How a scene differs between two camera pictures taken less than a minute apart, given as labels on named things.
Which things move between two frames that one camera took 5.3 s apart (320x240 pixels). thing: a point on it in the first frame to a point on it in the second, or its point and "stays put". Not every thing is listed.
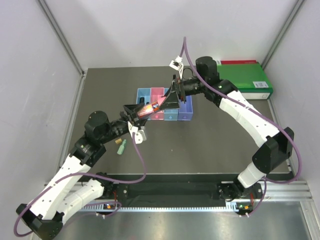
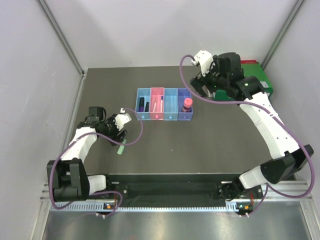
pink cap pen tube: x=153 y=108 to x=187 y=105
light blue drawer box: x=145 y=93 stays put
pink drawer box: x=156 y=93 stays put
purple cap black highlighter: x=142 y=101 stays put
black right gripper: x=176 y=90 to x=197 y=85
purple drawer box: x=185 y=111 stays put
